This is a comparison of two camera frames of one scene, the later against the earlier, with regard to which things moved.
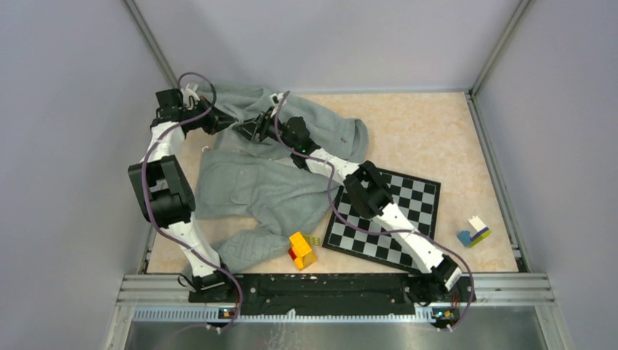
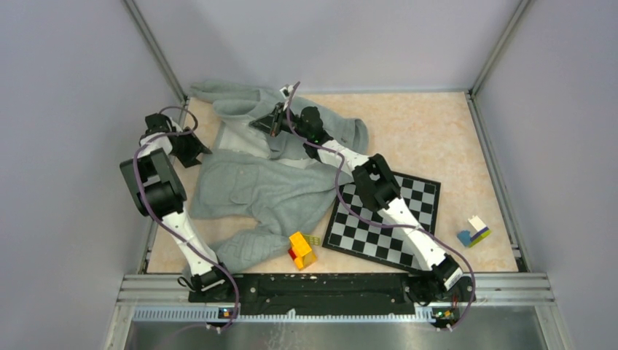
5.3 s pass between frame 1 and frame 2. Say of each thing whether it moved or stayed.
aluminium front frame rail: stayed
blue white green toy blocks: stayed
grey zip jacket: stayed
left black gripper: moved
